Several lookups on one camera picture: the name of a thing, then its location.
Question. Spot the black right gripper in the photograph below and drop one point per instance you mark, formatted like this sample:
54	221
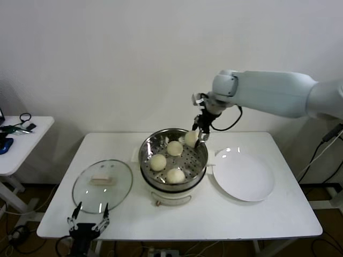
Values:
206	119

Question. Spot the blue object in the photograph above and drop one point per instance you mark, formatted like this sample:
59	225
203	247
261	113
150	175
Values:
6	146

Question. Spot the white electric cooking pot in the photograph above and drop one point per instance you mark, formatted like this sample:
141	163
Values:
171	196

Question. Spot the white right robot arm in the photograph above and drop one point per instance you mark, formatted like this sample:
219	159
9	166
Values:
268	91

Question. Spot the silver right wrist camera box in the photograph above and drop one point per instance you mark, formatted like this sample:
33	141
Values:
197	99

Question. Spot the small black device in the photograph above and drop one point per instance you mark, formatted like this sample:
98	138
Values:
31	127

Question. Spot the perforated steel steamer basket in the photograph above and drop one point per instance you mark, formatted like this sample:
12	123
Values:
197	166

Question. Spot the white round plate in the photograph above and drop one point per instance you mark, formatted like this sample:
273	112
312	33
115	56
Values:
241	174

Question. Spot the black screen edge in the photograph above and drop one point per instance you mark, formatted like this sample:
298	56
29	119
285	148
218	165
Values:
1	115

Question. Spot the white side table rounded corners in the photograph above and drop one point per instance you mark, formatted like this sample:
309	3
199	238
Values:
29	144

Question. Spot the white steamed baozi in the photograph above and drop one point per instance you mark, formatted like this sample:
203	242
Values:
175	175
174	148
190	138
157	162

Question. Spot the glass pot lid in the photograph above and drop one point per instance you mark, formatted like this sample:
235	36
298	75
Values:
118	174

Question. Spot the black power adapter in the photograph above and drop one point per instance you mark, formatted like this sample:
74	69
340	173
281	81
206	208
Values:
331	134

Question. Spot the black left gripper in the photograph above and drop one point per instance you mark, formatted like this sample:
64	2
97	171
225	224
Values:
83	230

